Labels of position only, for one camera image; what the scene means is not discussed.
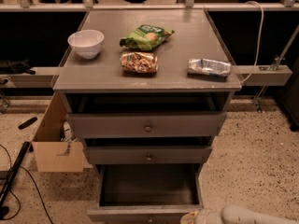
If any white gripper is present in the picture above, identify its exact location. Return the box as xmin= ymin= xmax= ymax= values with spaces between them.
xmin=180 ymin=209 xmax=223 ymax=224

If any grey bottom drawer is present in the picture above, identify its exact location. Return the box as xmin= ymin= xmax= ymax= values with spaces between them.
xmin=87 ymin=164 xmax=203 ymax=224

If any grey drawer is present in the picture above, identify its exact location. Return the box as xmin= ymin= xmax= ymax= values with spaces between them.
xmin=66 ymin=112 xmax=226 ymax=139
xmin=87 ymin=164 xmax=203 ymax=224
xmin=84 ymin=137 xmax=212 ymax=164

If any grey middle drawer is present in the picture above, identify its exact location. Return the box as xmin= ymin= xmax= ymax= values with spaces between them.
xmin=84 ymin=137 xmax=212 ymax=164

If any grey top drawer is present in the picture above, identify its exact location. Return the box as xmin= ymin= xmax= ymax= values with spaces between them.
xmin=66 ymin=112 xmax=226 ymax=139

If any grey wooden drawer cabinet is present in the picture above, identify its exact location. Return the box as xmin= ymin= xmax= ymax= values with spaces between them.
xmin=50 ymin=8 xmax=243 ymax=173

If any cardboard box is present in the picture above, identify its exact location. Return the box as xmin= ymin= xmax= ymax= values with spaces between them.
xmin=32 ymin=94 xmax=85 ymax=172

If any silver blue snack bag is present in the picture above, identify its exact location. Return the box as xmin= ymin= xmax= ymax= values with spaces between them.
xmin=187 ymin=59 xmax=231 ymax=77

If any brown snack bag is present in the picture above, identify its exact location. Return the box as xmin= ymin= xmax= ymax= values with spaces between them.
xmin=121 ymin=51 xmax=158 ymax=74

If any small black object on floor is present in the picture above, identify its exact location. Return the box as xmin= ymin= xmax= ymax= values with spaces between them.
xmin=18 ymin=117 xmax=37 ymax=130

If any black pole on floor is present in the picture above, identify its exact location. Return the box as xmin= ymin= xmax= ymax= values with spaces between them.
xmin=0 ymin=141 xmax=30 ymax=220

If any green snack bag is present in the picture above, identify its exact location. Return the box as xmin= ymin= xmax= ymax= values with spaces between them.
xmin=120 ymin=24 xmax=174 ymax=51

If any white bowl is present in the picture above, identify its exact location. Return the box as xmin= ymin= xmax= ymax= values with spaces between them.
xmin=67 ymin=30 xmax=105 ymax=59

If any metal railing frame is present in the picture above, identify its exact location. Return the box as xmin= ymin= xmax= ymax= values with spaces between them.
xmin=1 ymin=4 xmax=292 ymax=90

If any white cable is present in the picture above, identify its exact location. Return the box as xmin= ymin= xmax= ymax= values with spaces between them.
xmin=241 ymin=0 xmax=265 ymax=85

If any black floor cable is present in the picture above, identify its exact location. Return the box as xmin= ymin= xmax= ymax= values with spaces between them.
xmin=0 ymin=144 xmax=54 ymax=224

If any black cloth on rail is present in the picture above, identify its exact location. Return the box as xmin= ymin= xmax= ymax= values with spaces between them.
xmin=0 ymin=60 xmax=36 ymax=75

